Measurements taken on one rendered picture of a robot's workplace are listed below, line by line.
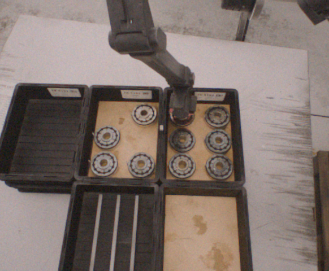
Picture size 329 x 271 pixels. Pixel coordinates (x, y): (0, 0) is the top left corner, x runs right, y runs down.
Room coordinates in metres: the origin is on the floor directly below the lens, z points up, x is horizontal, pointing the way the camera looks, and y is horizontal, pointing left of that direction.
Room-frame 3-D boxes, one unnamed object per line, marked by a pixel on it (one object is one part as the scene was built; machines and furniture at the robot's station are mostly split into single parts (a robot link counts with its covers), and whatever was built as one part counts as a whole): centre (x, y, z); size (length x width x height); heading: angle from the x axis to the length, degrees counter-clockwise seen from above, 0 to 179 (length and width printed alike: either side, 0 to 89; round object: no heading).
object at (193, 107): (0.59, -0.07, 0.98); 0.10 x 0.07 x 0.07; 81
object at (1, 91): (0.72, 0.80, 0.70); 0.33 x 0.23 x 0.01; 170
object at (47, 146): (0.50, 0.46, 0.87); 0.40 x 0.30 x 0.11; 178
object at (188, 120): (0.59, -0.07, 0.86); 0.10 x 0.10 x 0.01
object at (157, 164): (0.49, 0.16, 0.92); 0.40 x 0.30 x 0.02; 178
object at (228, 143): (0.48, -0.21, 0.86); 0.10 x 0.10 x 0.01
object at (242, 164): (0.48, -0.14, 0.92); 0.40 x 0.30 x 0.02; 178
